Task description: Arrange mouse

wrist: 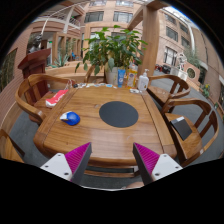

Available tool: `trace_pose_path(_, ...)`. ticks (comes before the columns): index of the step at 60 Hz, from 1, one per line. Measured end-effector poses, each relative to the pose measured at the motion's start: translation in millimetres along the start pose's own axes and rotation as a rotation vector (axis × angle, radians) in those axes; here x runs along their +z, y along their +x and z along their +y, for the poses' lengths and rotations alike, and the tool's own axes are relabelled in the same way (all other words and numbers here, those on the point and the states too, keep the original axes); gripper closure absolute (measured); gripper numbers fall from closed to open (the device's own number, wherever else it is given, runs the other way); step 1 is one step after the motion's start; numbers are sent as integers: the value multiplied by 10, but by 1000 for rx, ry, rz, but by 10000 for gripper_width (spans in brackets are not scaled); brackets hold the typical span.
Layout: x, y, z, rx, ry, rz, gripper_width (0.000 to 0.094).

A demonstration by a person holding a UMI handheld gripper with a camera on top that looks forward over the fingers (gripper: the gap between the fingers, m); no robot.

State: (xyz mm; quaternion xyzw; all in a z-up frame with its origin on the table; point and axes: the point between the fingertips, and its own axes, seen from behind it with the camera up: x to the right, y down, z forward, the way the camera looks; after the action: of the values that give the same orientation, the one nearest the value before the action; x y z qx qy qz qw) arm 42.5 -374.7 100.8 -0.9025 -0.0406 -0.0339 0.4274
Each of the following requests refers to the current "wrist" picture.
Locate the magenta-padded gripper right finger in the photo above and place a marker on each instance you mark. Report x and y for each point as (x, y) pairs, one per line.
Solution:
(163, 165)

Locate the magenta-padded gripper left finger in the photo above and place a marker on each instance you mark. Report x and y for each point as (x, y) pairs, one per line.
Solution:
(58, 165)

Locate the blue and white computer mouse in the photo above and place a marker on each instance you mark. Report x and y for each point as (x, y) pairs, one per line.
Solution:
(71, 119)

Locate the round black mouse pad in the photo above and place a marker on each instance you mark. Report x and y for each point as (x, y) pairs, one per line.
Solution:
(118, 114)

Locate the wooden armchair with black notebook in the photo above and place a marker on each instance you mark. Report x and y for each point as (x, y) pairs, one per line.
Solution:
(193, 146)

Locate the black notebook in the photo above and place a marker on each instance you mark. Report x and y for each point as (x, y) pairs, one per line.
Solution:
(181, 128)

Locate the wooden chair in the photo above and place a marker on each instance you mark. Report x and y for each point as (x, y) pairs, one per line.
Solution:
(8, 148)

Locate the empty wooden armchair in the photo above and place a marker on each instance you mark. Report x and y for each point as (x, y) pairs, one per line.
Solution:
(160, 95)

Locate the small white earbuds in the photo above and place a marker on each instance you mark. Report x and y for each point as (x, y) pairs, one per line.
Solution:
(134, 90)

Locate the wooden armchair with red packet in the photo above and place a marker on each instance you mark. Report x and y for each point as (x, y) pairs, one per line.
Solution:
(31, 85)

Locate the white pump bottle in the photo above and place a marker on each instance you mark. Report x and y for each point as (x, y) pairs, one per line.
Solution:
(143, 82)

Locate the yellow-flowered green plant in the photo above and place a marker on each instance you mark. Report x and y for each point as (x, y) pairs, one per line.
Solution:
(206, 90)

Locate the yellow liquid bottle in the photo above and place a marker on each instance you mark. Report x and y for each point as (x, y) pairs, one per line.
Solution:
(131, 78)

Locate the long wooden planter box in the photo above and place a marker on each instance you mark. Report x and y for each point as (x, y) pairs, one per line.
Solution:
(70, 71)

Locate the small blue printed card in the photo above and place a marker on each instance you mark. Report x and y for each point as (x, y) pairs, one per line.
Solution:
(109, 85)

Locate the wooden armchair behind plant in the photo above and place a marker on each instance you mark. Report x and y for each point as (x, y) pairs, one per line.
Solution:
(89, 75)

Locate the blue squeeze tube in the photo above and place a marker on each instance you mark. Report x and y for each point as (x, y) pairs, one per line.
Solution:
(121, 78)

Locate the dark red wooden lectern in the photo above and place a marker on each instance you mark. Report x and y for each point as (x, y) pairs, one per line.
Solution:
(33, 65)

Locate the spiky agave plant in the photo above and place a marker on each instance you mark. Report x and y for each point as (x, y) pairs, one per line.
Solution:
(60, 61)

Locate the white statue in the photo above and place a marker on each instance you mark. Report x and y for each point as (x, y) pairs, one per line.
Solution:
(182, 61)

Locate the dark bust statue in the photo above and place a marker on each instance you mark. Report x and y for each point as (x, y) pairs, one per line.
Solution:
(36, 45)

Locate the green plant in white pot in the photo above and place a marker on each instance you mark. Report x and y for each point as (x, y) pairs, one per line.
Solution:
(113, 50)

